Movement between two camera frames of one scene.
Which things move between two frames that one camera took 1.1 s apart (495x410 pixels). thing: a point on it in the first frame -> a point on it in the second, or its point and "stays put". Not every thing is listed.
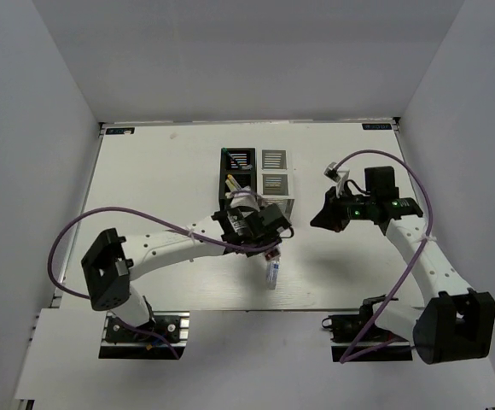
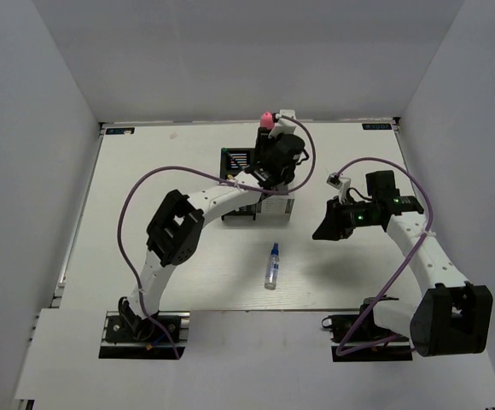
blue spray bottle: [272, 272] stays put
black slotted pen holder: [241, 163] stays put
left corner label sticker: [119, 131] stays put
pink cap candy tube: [270, 254] -> [266, 120]
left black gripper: [268, 241] -> [262, 142]
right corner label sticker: [376, 126] stays put
